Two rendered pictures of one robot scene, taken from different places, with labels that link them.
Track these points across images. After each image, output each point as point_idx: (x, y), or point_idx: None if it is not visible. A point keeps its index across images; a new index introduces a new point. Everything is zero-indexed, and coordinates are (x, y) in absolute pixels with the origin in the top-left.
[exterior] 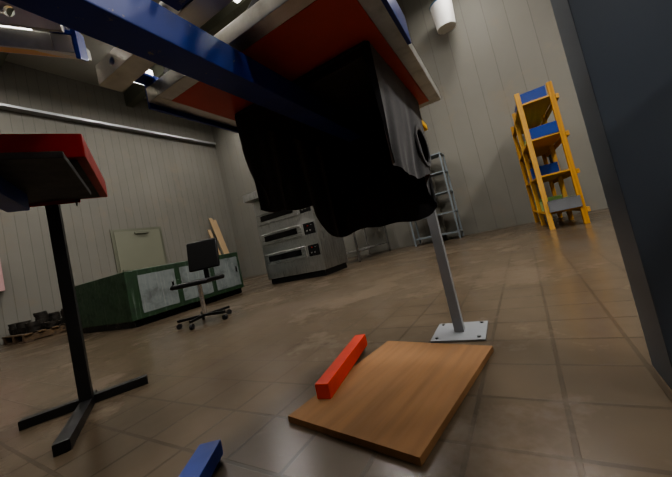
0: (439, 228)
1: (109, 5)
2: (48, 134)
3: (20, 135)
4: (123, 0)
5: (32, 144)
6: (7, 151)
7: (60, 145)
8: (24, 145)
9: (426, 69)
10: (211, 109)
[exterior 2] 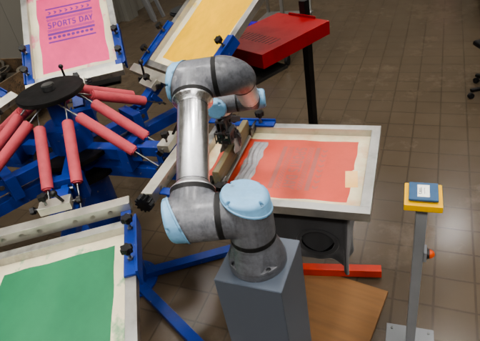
0: (415, 286)
1: (151, 176)
2: (251, 52)
3: (243, 51)
4: (154, 174)
5: (246, 56)
6: (240, 58)
7: (255, 60)
8: (244, 56)
9: (308, 209)
10: None
